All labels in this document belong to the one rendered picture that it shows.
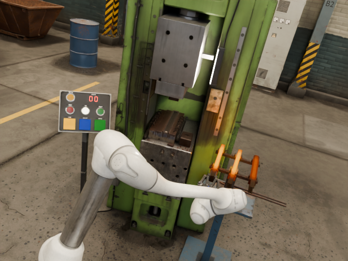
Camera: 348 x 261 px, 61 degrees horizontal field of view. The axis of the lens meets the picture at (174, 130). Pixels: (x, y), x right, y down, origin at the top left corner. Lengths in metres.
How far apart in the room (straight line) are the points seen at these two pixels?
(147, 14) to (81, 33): 4.39
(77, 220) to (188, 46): 1.21
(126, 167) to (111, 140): 0.17
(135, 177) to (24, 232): 1.80
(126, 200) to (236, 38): 1.68
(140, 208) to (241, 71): 1.37
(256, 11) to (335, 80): 6.04
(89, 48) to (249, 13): 4.83
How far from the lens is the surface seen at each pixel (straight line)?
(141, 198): 2.49
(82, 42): 6.48
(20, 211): 2.98
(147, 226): 2.67
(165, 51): 1.99
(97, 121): 2.13
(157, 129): 2.21
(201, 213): 1.51
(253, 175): 1.94
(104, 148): 1.21
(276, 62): 7.22
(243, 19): 2.06
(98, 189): 1.29
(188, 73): 2.00
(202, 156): 2.38
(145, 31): 2.15
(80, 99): 2.15
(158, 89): 2.07
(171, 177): 2.29
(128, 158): 1.08
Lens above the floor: 2.00
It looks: 27 degrees down
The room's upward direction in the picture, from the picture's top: 11 degrees clockwise
